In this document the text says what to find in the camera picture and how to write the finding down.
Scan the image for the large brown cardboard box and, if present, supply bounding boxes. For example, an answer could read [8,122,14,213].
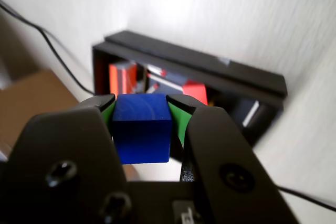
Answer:
[0,68,80,162]

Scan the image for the blue wooden cube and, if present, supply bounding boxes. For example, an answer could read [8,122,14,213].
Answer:
[112,93,173,165]

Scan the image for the black power cable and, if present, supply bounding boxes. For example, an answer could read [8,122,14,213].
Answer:
[0,0,336,209]

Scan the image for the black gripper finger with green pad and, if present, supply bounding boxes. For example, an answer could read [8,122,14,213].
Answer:
[166,94,300,224]
[0,93,132,224]

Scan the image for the short white stick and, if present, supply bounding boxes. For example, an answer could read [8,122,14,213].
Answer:
[241,100,261,128]

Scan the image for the white stick with red end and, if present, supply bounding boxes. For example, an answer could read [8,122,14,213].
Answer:
[146,64,167,91]

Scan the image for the red wooden cube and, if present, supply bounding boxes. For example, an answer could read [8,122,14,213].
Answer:
[182,83,208,106]

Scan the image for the black cardboard box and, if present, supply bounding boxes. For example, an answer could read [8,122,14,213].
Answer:
[92,40,286,146]

